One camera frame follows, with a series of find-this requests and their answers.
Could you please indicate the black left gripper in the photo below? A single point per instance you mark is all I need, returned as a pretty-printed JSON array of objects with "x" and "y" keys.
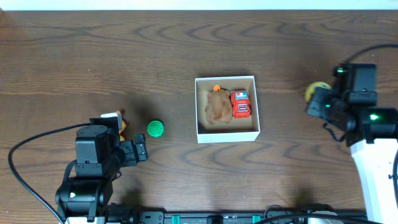
[{"x": 138, "y": 148}]

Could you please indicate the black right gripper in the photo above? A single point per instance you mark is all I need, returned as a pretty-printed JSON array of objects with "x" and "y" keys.
[{"x": 312, "y": 106}]

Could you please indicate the yellow letter ball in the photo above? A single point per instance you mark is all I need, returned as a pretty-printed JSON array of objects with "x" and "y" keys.
[{"x": 312, "y": 87}]

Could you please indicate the brown plush bear toy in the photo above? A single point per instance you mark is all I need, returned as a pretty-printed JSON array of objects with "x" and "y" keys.
[{"x": 219, "y": 108}]

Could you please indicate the red toy fire truck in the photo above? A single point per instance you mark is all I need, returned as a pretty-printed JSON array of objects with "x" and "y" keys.
[{"x": 240, "y": 104}]

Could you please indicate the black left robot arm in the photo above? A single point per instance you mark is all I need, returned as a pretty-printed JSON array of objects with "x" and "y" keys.
[{"x": 87, "y": 184}]

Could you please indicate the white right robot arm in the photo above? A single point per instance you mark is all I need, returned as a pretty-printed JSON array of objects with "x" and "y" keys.
[{"x": 370, "y": 131}]

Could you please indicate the green ridged ball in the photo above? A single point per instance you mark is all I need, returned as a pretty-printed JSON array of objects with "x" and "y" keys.
[{"x": 155, "y": 128}]

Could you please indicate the white cardboard box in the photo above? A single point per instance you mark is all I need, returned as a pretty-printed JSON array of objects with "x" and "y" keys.
[{"x": 239, "y": 129}]

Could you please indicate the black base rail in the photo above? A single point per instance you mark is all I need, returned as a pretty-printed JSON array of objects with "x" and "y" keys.
[{"x": 275, "y": 213}]

